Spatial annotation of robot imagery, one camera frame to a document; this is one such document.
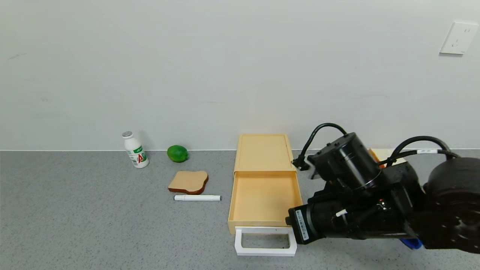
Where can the white wall socket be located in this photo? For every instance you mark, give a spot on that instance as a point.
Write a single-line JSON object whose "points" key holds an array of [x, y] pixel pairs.
{"points": [[459, 37]]}

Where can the green lime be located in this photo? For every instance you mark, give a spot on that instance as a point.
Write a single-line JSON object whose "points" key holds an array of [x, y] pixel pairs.
{"points": [[177, 153]]}

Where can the blue rolled towel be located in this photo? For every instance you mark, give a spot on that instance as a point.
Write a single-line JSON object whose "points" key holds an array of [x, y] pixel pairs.
{"points": [[411, 243]]}

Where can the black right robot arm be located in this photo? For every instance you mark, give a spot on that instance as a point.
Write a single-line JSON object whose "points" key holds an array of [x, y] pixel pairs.
{"points": [[450, 202]]}

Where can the yellow drawer cabinet case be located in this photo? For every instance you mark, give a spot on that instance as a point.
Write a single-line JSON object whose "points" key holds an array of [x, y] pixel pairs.
{"points": [[262, 152]]}

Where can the brown toast slice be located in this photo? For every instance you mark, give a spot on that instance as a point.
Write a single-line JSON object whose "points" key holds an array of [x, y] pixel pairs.
{"points": [[187, 182]]}

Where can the white marker pen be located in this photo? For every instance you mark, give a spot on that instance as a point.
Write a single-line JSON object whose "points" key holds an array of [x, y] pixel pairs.
{"points": [[195, 197]]}

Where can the white bread slice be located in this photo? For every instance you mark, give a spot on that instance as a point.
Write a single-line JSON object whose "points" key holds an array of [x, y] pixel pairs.
{"points": [[390, 154]]}

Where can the white milk bottle green label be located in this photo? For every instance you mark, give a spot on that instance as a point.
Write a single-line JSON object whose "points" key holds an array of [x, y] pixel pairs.
{"points": [[137, 153]]}

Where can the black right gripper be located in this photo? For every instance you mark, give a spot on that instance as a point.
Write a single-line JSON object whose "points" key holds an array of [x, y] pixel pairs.
{"points": [[301, 225]]}

